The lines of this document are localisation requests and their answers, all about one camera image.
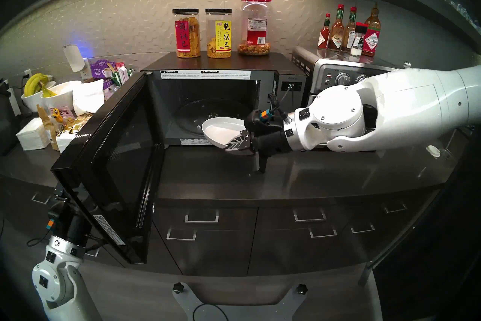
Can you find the small red hot sauce bottle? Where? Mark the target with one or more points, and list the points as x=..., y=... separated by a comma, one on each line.
x=324, y=36

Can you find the clear jar red lid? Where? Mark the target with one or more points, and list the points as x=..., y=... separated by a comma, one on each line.
x=254, y=30

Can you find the clear bag of cutlery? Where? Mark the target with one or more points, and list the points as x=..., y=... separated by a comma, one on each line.
x=111, y=92

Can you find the black base knob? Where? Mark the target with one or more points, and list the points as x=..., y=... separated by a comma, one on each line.
x=178, y=288
x=301, y=289

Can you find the black box orange sticker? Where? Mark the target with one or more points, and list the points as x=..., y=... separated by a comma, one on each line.
x=255, y=121
x=52, y=220

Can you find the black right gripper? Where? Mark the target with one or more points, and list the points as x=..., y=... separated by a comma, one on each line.
x=272, y=141

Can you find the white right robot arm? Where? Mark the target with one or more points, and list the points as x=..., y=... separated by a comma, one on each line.
x=394, y=109

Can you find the black built-in appliance front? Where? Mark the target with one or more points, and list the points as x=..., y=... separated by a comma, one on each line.
x=424, y=275

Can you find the row of clear glasses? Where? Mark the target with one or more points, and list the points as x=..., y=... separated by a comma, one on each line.
x=464, y=12

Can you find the black glass microwave door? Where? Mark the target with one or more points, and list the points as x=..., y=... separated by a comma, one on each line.
x=124, y=169

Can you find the white ceramic plate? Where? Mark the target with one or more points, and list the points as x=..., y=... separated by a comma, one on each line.
x=221, y=128

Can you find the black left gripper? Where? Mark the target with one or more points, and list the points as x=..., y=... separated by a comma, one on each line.
x=75, y=226

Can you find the steel kitchen sink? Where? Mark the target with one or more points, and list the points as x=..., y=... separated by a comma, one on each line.
x=447, y=151

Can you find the black coffee machine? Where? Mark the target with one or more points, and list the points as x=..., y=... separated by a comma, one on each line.
x=5, y=128

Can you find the white napkin stack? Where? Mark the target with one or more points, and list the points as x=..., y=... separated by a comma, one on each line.
x=32, y=136

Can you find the yellow banana bunch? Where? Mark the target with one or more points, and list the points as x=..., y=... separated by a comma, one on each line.
x=34, y=83

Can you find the snack jar red label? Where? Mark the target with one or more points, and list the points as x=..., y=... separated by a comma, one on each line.
x=186, y=38

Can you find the white wall outlet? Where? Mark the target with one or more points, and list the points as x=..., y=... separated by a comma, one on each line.
x=87, y=72
x=27, y=73

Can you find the green and white sachets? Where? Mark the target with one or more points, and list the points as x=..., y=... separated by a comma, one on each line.
x=121, y=75

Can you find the pink snack packet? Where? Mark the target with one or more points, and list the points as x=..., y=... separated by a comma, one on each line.
x=67, y=112

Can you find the red capped spice shaker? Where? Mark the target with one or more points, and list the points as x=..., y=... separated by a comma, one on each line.
x=359, y=42

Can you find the silver towel holder knob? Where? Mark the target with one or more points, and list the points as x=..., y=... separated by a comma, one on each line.
x=407, y=65

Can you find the white sink plug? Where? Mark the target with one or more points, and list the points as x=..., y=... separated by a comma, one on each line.
x=433, y=151

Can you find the dark lower drawer cabinet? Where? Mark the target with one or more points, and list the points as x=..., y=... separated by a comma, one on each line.
x=225, y=248

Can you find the grey robot base bracket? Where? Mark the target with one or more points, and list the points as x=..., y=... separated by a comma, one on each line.
x=263, y=314

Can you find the purple coffee bag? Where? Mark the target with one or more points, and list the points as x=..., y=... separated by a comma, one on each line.
x=99, y=69

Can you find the orange Tabasco sauce bottle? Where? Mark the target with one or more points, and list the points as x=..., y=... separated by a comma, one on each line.
x=337, y=34

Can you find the silver toaster oven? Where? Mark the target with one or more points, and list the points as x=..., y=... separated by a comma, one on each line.
x=323, y=72

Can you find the large red Tabasco bottle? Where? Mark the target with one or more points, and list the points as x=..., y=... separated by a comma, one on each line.
x=372, y=40

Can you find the large white bowl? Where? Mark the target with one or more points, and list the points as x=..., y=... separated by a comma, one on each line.
x=64, y=96

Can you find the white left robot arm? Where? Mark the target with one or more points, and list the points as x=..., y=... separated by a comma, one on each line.
x=52, y=282

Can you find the snack jar yellow label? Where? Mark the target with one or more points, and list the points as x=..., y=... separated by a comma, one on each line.
x=218, y=36

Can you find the brown paper bag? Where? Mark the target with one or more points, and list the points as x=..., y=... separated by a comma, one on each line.
x=47, y=124

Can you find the black Panasonic microwave body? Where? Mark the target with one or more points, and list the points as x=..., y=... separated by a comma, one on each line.
x=225, y=60

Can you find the white paper napkin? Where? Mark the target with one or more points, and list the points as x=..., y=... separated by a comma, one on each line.
x=64, y=141
x=88, y=98

